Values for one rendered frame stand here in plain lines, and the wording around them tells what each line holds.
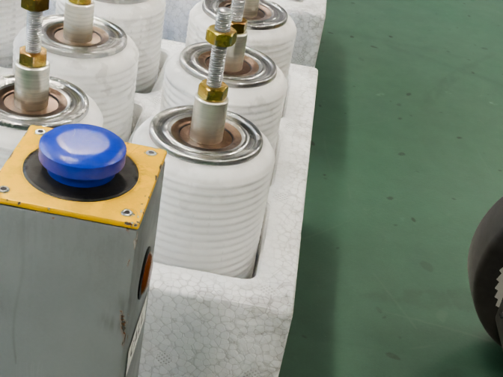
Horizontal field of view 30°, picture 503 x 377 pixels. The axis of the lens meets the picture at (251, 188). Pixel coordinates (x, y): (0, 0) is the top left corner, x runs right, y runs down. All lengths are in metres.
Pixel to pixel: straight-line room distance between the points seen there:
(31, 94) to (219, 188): 0.14
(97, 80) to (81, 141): 0.27
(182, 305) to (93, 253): 0.18
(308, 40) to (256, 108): 0.39
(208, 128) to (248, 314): 0.12
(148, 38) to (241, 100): 0.17
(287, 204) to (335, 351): 0.20
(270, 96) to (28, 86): 0.19
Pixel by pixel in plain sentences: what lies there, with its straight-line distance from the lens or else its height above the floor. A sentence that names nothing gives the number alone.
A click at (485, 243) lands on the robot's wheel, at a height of 0.12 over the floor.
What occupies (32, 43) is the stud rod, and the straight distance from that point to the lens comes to 0.62.
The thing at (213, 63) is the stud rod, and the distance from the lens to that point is 0.60.
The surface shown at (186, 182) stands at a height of 0.24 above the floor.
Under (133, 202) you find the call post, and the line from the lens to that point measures 0.43.
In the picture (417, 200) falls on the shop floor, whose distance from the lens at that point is 1.11.
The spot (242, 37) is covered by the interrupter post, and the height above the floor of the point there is 0.28.
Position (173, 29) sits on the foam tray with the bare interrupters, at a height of 0.13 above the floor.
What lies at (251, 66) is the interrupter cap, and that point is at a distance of 0.73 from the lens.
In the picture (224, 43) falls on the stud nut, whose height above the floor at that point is 0.32.
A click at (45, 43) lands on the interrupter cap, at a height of 0.25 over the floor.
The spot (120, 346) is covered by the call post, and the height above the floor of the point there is 0.24.
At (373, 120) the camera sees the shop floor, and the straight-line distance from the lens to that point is 1.27.
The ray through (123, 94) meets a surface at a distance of 0.73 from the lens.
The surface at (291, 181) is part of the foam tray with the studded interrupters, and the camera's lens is 0.73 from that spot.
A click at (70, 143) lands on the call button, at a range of 0.44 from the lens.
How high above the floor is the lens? 0.55
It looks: 31 degrees down
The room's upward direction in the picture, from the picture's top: 11 degrees clockwise
